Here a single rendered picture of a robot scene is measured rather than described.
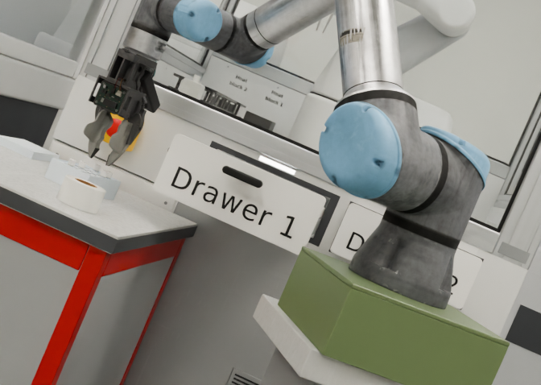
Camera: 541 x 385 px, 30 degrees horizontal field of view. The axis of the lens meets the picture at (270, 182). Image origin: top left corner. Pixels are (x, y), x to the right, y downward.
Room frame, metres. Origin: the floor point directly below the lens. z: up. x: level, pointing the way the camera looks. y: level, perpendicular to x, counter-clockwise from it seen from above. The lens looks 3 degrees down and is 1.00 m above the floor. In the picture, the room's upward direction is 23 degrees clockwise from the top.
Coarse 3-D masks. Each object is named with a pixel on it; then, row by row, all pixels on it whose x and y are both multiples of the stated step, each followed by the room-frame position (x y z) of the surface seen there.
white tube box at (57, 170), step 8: (56, 160) 1.79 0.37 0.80; (64, 160) 1.84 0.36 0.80; (48, 168) 1.80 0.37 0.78; (56, 168) 1.79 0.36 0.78; (64, 168) 1.79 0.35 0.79; (72, 168) 1.78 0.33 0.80; (88, 168) 1.90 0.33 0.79; (48, 176) 1.80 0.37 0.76; (56, 176) 1.79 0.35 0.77; (64, 176) 1.79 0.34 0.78; (80, 176) 1.78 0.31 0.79; (88, 176) 1.77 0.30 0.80; (96, 176) 1.79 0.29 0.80; (104, 184) 1.83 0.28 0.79; (112, 184) 1.86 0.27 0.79; (112, 192) 1.87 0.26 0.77
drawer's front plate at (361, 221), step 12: (348, 216) 2.05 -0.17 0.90; (360, 216) 2.05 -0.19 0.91; (372, 216) 2.05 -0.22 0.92; (348, 228) 2.05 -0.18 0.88; (360, 228) 2.05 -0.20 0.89; (372, 228) 2.04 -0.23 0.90; (336, 240) 2.05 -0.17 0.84; (348, 240) 2.05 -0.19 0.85; (360, 240) 2.05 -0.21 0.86; (336, 252) 2.05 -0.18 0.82; (348, 252) 2.05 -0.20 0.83; (456, 252) 2.02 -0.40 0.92; (456, 264) 2.02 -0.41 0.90; (468, 264) 2.02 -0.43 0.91; (480, 264) 2.02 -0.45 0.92; (456, 276) 2.02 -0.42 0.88; (468, 276) 2.02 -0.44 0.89; (456, 288) 2.02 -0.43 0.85; (468, 288) 2.02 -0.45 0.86; (456, 300) 2.02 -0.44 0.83
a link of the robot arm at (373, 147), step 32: (352, 0) 1.44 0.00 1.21; (384, 0) 1.44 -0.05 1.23; (352, 32) 1.42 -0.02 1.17; (384, 32) 1.42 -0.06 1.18; (352, 64) 1.40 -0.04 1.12; (384, 64) 1.39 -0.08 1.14; (352, 96) 1.36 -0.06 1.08; (384, 96) 1.35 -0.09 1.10; (352, 128) 1.33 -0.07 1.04; (384, 128) 1.30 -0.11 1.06; (416, 128) 1.36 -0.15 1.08; (320, 160) 1.36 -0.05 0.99; (352, 160) 1.32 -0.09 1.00; (384, 160) 1.30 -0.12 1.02; (416, 160) 1.33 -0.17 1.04; (352, 192) 1.35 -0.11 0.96; (384, 192) 1.33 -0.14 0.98; (416, 192) 1.36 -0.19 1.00
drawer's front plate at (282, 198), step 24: (192, 144) 1.77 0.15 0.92; (168, 168) 1.77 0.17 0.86; (192, 168) 1.77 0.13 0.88; (216, 168) 1.76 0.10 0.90; (240, 168) 1.76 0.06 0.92; (168, 192) 1.77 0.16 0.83; (240, 192) 1.76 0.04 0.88; (264, 192) 1.75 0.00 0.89; (288, 192) 1.75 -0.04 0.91; (312, 192) 1.74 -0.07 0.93; (216, 216) 1.76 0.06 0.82; (240, 216) 1.76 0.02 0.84; (312, 216) 1.74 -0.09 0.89; (288, 240) 1.74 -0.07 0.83
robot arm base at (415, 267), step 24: (384, 216) 1.45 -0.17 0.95; (384, 240) 1.42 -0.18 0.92; (408, 240) 1.41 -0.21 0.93; (432, 240) 1.40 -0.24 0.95; (456, 240) 1.43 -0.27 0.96; (360, 264) 1.42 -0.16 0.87; (384, 264) 1.41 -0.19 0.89; (408, 264) 1.39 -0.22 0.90; (432, 264) 1.40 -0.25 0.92; (408, 288) 1.39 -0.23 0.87; (432, 288) 1.40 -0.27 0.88
